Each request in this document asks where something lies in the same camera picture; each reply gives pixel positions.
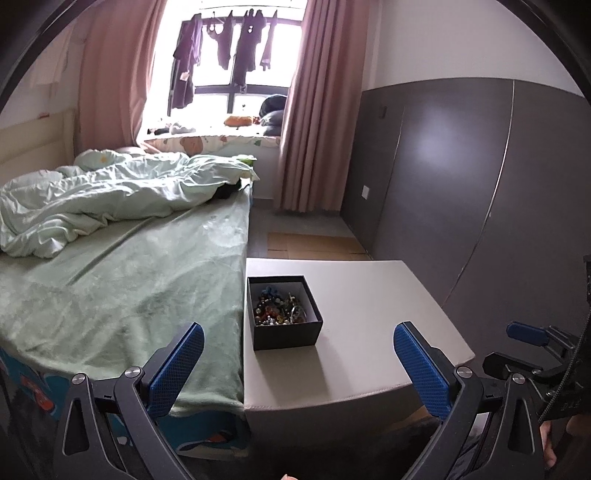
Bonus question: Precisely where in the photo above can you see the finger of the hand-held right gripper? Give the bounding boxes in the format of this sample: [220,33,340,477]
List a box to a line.
[482,352,561,384]
[505,322,578,352]

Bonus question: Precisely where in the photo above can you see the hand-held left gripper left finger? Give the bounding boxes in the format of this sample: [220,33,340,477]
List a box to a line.
[51,322,206,480]

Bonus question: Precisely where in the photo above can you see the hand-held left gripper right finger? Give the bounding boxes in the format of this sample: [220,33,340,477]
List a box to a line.
[392,322,550,480]

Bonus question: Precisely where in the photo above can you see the black jewelry box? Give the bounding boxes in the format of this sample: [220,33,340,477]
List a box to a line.
[247,275,324,352]

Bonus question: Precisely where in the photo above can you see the assorted small beads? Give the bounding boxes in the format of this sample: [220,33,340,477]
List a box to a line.
[256,310,301,326]

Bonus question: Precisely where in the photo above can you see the person's right hand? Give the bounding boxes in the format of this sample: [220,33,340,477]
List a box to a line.
[540,420,559,480]

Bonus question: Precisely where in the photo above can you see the white side table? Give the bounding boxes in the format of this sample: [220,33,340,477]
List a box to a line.
[243,257,476,428]

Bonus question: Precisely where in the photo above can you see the green bed sheet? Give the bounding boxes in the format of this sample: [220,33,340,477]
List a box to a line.
[0,187,252,416]

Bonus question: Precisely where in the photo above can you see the blue printed bed skirt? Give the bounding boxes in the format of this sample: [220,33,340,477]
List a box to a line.
[0,346,252,462]

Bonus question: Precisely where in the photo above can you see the flat cardboard sheets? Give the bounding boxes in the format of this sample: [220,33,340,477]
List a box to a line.
[268,232,370,259]

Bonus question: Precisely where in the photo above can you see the light green duvet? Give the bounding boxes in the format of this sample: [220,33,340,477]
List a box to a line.
[0,148,259,258]

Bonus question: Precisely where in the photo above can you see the printed windowsill cushion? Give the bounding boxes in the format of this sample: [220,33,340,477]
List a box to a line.
[143,131,282,155]

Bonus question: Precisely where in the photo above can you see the white cloth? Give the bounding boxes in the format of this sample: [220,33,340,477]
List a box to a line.
[152,122,199,137]

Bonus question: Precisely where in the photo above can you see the cream bed headboard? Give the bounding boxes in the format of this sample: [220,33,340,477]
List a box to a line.
[0,108,77,185]

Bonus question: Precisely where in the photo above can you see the dark blue pillow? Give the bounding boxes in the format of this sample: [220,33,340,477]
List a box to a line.
[259,95,289,137]

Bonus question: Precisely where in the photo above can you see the pink curtain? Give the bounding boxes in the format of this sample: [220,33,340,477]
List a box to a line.
[274,0,384,215]
[76,0,169,153]

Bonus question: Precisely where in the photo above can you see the purple hanging shirt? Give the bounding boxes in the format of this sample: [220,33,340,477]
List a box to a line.
[171,14,204,109]

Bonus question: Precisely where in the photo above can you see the dark hanging garment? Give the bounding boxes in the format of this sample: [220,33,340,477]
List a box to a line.
[231,11,269,93]
[259,11,278,72]
[210,21,234,70]

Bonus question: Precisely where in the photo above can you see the cream air conditioner cover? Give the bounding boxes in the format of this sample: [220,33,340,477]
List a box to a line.
[32,25,77,88]

